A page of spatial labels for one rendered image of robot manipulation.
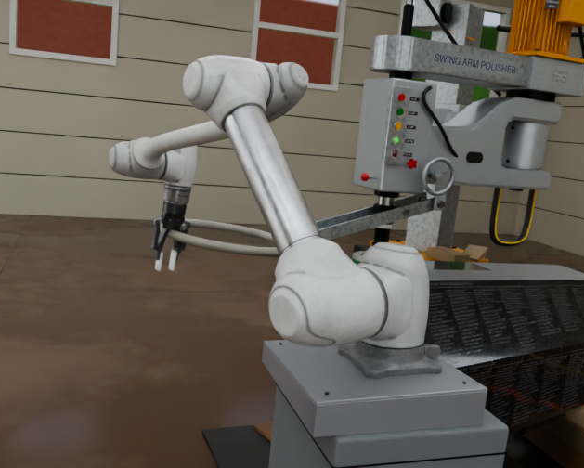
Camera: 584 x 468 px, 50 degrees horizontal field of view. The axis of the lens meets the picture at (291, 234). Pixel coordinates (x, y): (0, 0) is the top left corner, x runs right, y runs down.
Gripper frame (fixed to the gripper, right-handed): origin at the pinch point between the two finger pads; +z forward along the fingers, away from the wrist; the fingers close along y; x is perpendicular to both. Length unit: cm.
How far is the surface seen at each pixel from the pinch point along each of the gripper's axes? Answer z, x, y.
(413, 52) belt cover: -87, -24, 73
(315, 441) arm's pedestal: 13, -98, -14
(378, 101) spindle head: -68, -14, 71
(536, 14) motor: -116, -33, 131
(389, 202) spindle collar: -31, -19, 83
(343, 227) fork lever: -19, -17, 63
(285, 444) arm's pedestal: 23, -81, -6
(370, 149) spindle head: -50, -13, 72
